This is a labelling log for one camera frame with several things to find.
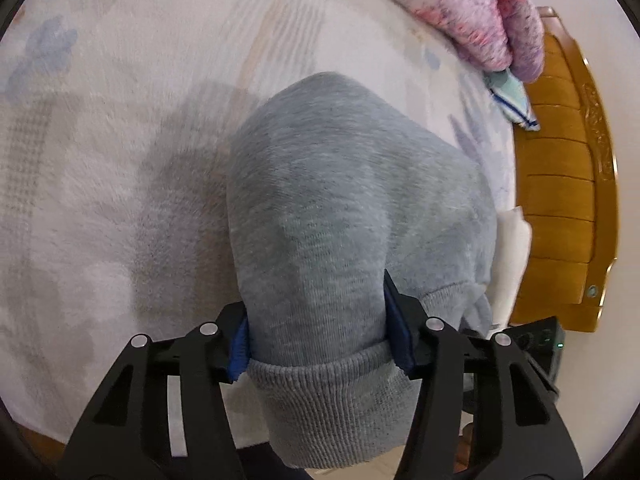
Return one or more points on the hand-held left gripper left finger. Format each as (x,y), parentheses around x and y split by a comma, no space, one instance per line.
(239,350)

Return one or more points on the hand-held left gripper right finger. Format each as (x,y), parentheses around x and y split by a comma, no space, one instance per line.
(397,330)

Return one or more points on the grey zip hoodie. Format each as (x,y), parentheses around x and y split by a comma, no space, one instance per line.
(340,210)

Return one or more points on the white folded cloth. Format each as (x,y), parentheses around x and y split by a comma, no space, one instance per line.
(510,260)

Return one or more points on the wooden bed headboard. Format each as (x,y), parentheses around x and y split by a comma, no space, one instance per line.
(555,185)

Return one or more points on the floral bed sheet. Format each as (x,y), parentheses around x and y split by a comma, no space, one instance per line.
(125,160)

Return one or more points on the light green pillow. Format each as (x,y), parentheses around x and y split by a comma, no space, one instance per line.
(510,97)

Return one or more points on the purple floral quilt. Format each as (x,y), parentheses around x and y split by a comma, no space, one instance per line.
(450,5)

